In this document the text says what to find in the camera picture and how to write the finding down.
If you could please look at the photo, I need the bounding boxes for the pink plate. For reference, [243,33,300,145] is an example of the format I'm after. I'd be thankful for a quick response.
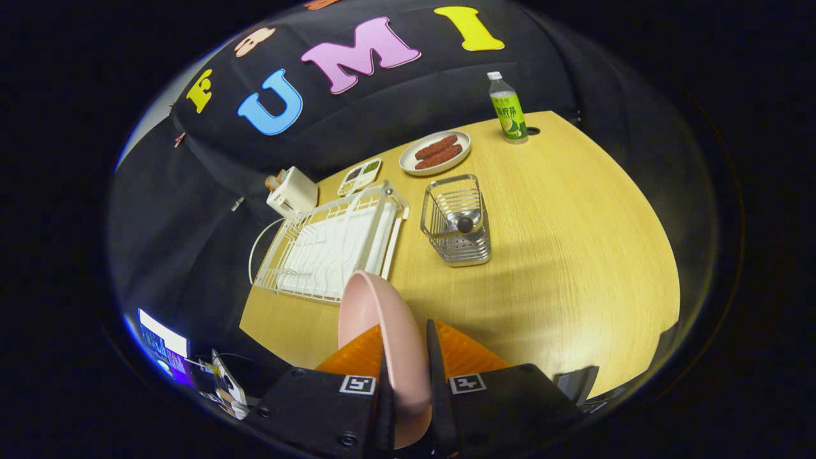
[338,270,433,449]

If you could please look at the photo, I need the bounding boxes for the green tea bottle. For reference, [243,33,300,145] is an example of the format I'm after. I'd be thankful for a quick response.
[488,71,529,145]

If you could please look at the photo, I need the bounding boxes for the metal spoon with dark handle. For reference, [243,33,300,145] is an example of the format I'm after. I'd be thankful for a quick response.
[446,207,483,234]

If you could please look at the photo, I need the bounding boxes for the white side desk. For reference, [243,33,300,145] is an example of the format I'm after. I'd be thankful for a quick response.
[190,349,251,420]

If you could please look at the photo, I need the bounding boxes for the black backdrop cloth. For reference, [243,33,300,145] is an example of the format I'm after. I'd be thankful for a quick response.
[108,0,715,358]

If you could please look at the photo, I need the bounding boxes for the brown sausage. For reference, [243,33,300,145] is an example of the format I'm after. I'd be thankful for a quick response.
[415,144,463,170]
[415,135,458,160]

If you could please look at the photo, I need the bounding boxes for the metal wire basket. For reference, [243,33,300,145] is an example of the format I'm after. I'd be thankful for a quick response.
[420,174,492,267]

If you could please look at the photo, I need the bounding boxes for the white compartment tray with spices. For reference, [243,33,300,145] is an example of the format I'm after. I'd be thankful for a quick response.
[337,157,383,196]

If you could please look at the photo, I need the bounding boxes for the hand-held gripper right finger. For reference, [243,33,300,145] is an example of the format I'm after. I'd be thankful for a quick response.
[426,319,584,459]

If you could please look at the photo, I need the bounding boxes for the computer monitor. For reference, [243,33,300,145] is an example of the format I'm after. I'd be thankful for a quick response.
[137,309,193,387]

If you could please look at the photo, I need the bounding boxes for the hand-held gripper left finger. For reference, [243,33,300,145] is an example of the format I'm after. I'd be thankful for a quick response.
[245,324,396,459]

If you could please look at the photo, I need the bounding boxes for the white wire dish rack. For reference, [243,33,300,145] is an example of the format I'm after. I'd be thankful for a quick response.
[249,180,410,303]

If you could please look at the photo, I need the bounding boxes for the white toaster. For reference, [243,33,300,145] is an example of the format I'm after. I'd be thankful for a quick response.
[266,166,319,219]

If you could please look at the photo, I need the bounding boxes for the white plate with sausages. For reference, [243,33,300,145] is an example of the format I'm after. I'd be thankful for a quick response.
[399,130,472,177]

